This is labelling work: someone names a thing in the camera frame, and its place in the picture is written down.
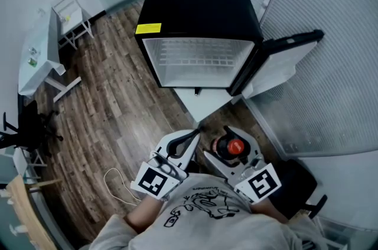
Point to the yellow label sticker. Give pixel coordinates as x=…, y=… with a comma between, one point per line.
x=148, y=28

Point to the black padded chair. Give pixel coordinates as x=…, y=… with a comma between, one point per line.
x=295, y=183

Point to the person in white shirt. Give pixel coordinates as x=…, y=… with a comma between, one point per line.
x=206, y=231

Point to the dark bottle with red cap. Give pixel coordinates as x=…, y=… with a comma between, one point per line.
x=235, y=146

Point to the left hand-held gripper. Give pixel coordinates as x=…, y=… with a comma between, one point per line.
x=155, y=181

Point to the glass partition with blinds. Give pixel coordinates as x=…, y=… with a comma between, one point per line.
x=325, y=65

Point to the black mini fridge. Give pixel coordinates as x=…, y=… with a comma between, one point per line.
x=200, y=6

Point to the white table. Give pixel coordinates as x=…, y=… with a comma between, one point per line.
x=38, y=71

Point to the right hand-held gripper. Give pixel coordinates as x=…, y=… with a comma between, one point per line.
x=263, y=183

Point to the black swivel office chair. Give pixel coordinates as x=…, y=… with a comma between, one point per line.
x=28, y=130

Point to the small green item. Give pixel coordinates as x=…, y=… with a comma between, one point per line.
x=32, y=62

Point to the small white cart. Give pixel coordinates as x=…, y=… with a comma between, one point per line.
x=25, y=161

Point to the person's black trousers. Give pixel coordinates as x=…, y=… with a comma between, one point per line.
x=195, y=166

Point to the person's right forearm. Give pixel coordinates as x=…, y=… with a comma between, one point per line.
x=265, y=209

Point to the wooden table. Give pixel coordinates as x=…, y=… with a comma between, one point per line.
x=26, y=210

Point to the person's left forearm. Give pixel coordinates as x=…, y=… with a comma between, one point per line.
x=143, y=214

